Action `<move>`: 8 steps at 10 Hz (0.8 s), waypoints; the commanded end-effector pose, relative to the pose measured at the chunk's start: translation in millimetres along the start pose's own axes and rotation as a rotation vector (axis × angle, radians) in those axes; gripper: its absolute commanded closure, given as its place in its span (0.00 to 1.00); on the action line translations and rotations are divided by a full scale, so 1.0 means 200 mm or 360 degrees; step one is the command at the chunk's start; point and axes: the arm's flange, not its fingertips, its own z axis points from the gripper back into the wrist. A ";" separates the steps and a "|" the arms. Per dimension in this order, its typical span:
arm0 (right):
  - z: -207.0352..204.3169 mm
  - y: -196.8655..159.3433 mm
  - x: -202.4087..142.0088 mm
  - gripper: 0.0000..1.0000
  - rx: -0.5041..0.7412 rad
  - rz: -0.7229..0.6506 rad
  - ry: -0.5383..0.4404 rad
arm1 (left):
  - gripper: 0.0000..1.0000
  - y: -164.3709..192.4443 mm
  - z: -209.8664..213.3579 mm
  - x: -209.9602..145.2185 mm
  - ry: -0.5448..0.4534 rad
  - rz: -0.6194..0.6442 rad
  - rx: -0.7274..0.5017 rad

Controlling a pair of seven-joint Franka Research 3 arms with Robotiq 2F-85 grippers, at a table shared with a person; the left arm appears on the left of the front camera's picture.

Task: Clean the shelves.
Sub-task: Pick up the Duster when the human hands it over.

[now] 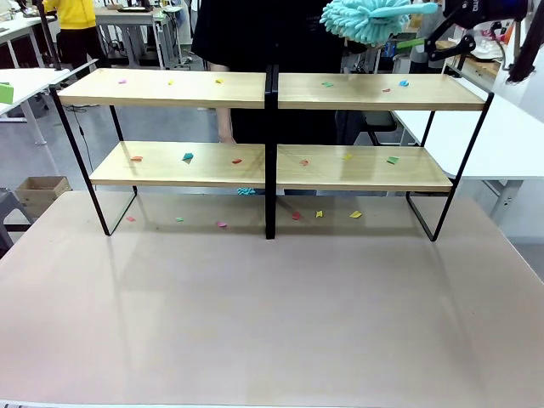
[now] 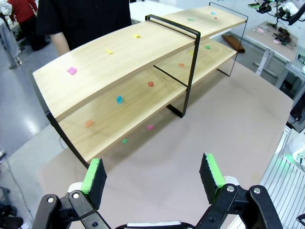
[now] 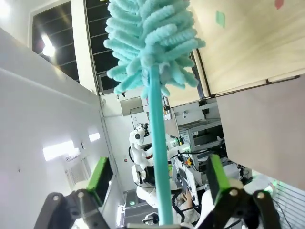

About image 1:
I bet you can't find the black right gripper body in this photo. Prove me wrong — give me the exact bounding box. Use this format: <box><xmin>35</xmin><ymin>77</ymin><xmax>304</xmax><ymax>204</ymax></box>
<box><xmin>441</xmin><ymin>0</ymin><xmax>518</xmax><ymax>31</ymax></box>

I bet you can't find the teal microfiber duster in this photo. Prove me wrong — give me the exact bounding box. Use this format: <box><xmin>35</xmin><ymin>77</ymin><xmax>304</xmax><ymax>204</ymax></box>
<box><xmin>319</xmin><ymin>0</ymin><xmax>439</xmax><ymax>48</ymax></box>

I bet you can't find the person's right forearm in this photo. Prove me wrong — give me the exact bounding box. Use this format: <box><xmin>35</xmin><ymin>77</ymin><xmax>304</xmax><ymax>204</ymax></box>
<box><xmin>214</xmin><ymin>63</ymin><xmax>235</xmax><ymax>128</ymax></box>

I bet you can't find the dark folding chair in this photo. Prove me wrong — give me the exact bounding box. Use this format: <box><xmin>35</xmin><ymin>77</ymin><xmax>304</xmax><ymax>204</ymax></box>
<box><xmin>360</xmin><ymin>110</ymin><xmax>405</xmax><ymax>148</ymax></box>

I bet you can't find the person in black clothing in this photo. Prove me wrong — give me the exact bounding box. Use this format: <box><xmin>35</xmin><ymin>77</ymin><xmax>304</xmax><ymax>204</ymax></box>
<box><xmin>190</xmin><ymin>0</ymin><xmax>373</xmax><ymax>148</ymax></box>

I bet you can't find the grey background desk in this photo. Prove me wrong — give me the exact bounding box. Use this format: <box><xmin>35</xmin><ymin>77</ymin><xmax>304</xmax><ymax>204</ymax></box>
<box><xmin>93</xmin><ymin>6</ymin><xmax>188</xmax><ymax>70</ymax></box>

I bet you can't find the person in yellow jacket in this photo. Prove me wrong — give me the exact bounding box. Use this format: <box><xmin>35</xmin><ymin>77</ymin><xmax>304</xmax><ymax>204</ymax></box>
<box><xmin>42</xmin><ymin>0</ymin><xmax>99</xmax><ymax>71</ymax></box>

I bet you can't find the black stand pole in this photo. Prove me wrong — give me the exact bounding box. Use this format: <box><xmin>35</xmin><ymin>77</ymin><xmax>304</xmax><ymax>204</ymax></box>
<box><xmin>36</xmin><ymin>0</ymin><xmax>64</xmax><ymax>71</ymax></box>

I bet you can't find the white table with grey legs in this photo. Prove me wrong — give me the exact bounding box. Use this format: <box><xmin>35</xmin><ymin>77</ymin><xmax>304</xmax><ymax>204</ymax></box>
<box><xmin>0</xmin><ymin>59</ymin><xmax>99</xmax><ymax>148</ymax></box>

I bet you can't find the cardboard box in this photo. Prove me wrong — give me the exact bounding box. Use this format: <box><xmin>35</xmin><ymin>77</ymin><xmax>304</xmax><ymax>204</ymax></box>
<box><xmin>15</xmin><ymin>175</ymin><xmax>72</xmax><ymax>218</ymax></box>

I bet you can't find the grey stool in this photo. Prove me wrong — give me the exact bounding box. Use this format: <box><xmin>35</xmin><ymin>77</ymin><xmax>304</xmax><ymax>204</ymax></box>
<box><xmin>0</xmin><ymin>187</ymin><xmax>34</xmax><ymax>252</ymax></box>

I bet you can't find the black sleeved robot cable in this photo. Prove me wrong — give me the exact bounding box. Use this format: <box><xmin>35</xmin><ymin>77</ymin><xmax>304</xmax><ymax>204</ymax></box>
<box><xmin>507</xmin><ymin>0</ymin><xmax>543</xmax><ymax>84</ymax></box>

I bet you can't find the wooden shelf unit black frame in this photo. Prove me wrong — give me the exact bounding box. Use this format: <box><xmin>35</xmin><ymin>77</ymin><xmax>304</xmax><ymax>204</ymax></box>
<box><xmin>49</xmin><ymin>63</ymin><xmax>274</xmax><ymax>240</ymax></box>
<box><xmin>270</xmin><ymin>63</ymin><xmax>496</xmax><ymax>242</ymax></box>

